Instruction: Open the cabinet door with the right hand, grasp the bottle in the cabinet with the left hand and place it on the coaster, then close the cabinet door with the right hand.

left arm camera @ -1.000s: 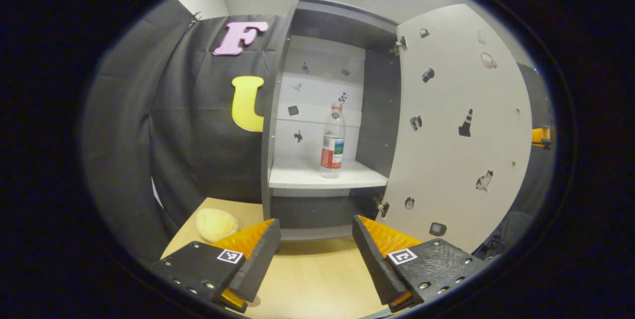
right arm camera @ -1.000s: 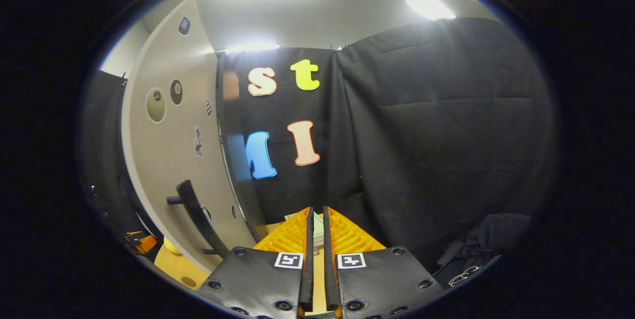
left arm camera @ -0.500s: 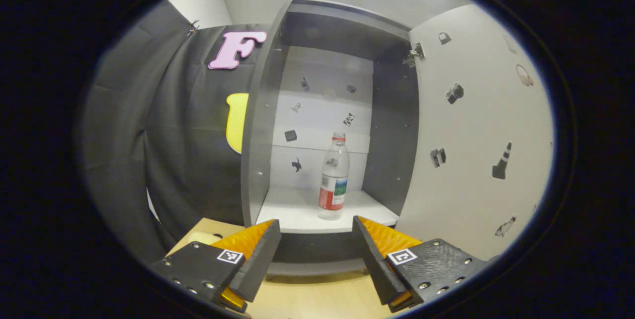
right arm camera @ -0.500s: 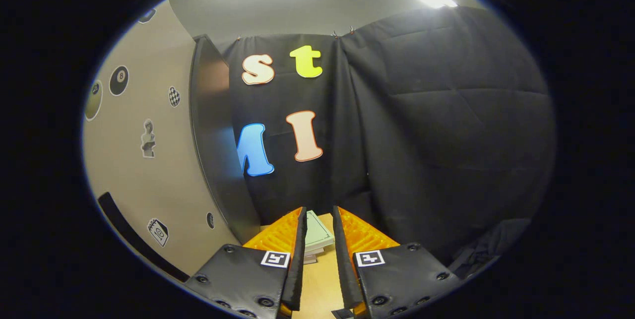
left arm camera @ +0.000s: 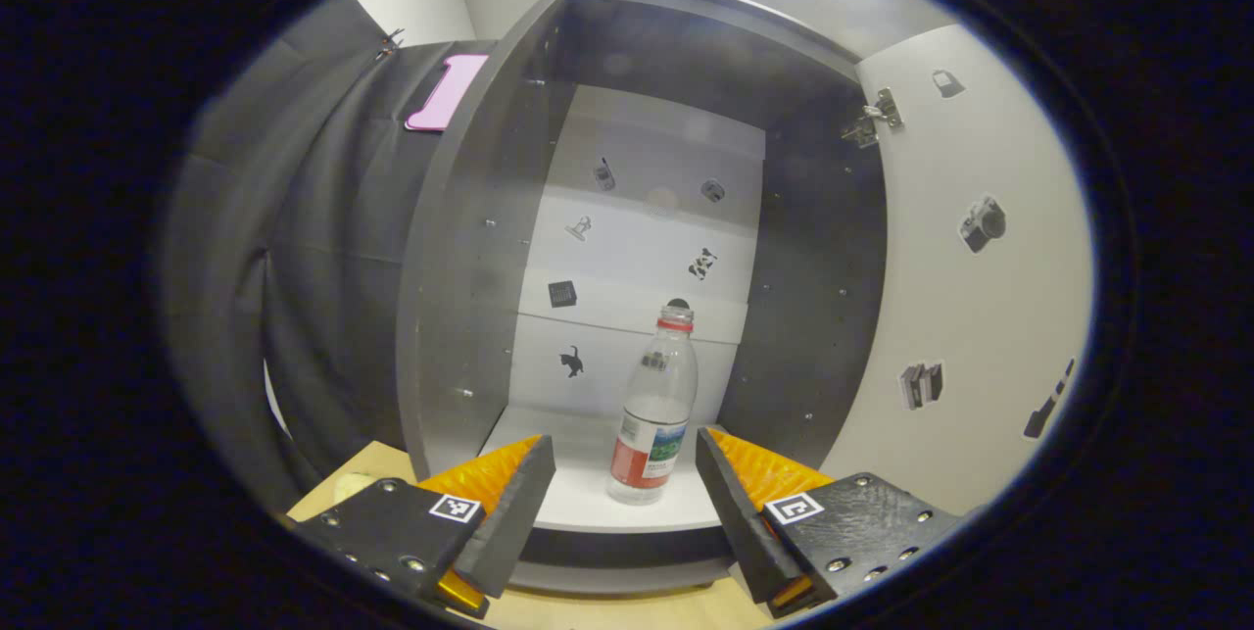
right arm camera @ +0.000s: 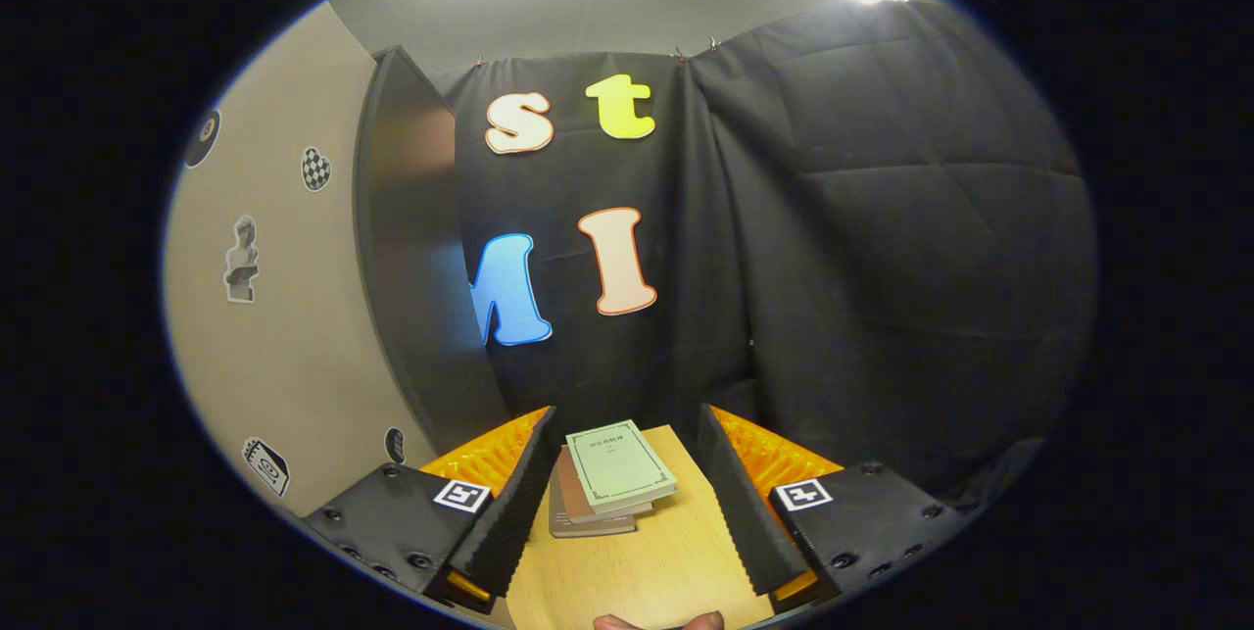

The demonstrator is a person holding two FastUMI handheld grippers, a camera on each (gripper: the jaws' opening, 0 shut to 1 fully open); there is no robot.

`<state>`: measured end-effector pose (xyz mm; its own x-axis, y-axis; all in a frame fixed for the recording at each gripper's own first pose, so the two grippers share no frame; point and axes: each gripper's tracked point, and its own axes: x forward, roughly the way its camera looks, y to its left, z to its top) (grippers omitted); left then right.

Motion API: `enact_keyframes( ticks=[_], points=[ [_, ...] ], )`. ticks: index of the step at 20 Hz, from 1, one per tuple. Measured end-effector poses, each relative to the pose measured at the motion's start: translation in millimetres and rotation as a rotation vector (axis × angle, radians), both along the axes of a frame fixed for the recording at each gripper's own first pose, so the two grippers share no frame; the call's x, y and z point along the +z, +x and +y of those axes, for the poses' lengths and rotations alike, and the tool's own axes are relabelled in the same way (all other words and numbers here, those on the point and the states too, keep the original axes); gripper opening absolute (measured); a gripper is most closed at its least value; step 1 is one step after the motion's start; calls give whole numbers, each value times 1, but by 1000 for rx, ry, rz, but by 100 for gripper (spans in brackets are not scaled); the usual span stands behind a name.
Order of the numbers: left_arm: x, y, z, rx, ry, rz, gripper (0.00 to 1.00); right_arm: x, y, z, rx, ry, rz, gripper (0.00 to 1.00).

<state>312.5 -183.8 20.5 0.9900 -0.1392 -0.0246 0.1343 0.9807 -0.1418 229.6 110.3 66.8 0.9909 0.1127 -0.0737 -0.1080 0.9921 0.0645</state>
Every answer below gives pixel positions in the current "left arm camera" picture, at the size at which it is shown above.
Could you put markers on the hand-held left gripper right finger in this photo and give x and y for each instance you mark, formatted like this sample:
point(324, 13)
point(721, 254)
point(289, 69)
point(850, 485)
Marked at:
point(735, 512)

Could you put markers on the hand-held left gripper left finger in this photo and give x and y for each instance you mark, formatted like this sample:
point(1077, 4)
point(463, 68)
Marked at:
point(514, 522)

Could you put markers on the clear plastic bottle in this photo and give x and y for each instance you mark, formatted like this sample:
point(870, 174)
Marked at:
point(653, 395)

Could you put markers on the dark grey cabinet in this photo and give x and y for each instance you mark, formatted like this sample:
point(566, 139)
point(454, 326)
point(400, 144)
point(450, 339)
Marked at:
point(627, 248)

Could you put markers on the metal door hinge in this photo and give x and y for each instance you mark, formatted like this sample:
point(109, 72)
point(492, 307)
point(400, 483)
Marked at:
point(877, 116)

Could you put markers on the black backdrop cloth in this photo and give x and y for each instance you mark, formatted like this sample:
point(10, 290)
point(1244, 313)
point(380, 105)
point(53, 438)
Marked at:
point(323, 248)

